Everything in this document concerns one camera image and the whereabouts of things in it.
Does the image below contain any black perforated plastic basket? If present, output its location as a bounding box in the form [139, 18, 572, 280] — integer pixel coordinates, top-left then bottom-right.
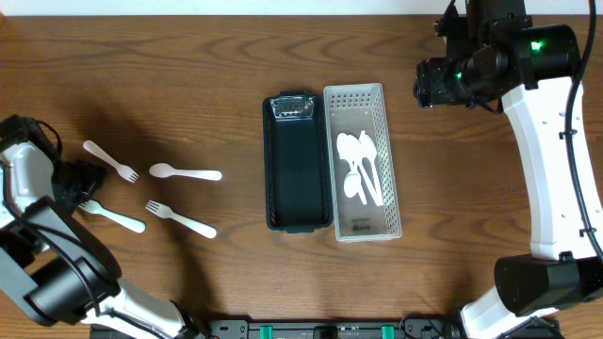
[262, 91, 334, 234]

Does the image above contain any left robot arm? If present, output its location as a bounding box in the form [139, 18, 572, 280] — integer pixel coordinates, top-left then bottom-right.
[1, 115, 211, 338]

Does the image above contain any clear perforated plastic basket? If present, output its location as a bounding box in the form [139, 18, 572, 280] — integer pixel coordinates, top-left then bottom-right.
[323, 83, 402, 242]

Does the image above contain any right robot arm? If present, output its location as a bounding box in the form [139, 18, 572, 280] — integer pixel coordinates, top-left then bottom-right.
[414, 0, 602, 338]

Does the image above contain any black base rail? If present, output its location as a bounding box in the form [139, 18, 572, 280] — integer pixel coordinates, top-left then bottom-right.
[89, 315, 562, 339]

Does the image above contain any white plastic spoon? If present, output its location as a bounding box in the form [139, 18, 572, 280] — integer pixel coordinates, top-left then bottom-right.
[350, 137, 378, 206]
[335, 132, 373, 206]
[344, 155, 367, 205]
[359, 130, 383, 206]

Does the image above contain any wooden fork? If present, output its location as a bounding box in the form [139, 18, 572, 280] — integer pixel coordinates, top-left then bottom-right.
[83, 140, 139, 184]
[79, 200, 146, 234]
[145, 201, 218, 239]

